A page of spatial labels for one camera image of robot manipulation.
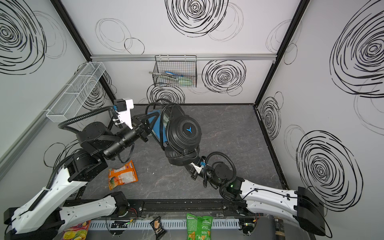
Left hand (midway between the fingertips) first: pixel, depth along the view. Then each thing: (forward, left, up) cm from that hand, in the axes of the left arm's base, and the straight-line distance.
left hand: (156, 114), depth 50 cm
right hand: (-5, -7, -23) cm, 25 cm away
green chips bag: (-28, -16, -44) cm, 54 cm away
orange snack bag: (-7, +26, -44) cm, 52 cm away
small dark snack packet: (-29, +3, -46) cm, 55 cm away
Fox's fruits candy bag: (-32, +37, -44) cm, 66 cm away
